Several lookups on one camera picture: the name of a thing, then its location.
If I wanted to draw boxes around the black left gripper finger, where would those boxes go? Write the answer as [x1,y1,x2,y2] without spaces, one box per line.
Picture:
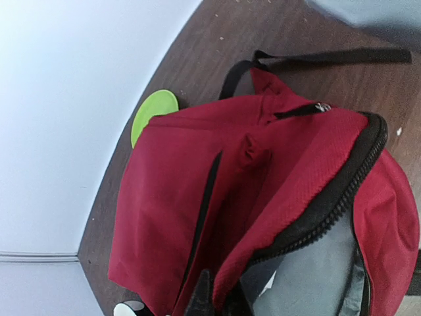
[186,269,216,316]

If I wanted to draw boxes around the green plate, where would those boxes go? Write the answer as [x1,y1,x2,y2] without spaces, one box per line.
[130,90,179,149]

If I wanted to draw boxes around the red backpack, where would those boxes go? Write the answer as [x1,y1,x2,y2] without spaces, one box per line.
[109,51,420,315]

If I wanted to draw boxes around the left aluminium frame post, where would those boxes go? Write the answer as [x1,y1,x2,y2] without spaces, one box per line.
[0,251,79,263]

